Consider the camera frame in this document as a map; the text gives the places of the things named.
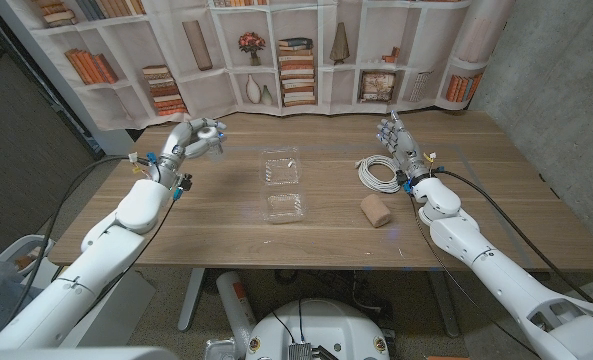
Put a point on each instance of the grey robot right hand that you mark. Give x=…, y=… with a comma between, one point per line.
x=406, y=146

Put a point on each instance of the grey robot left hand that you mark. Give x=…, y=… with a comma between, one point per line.
x=173, y=147

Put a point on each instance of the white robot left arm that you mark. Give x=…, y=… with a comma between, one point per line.
x=101, y=260

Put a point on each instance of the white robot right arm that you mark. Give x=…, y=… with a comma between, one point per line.
x=501, y=275

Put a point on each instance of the clear plastic clamshell container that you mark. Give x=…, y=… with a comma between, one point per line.
x=282, y=207

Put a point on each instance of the printed bookshelf backdrop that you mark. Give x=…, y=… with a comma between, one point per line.
x=201, y=95

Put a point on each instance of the tan bandage roll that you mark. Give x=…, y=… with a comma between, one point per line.
x=376, y=210

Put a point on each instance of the grey table leg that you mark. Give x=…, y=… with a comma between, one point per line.
x=190, y=305
x=446, y=310

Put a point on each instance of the white roll with orange label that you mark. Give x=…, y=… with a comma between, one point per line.
x=231, y=300

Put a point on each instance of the white plastic bin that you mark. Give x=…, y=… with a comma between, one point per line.
x=8, y=250

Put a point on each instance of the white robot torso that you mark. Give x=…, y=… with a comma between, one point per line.
x=326, y=325

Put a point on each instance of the aluminium foil tray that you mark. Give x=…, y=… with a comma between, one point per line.
x=221, y=349

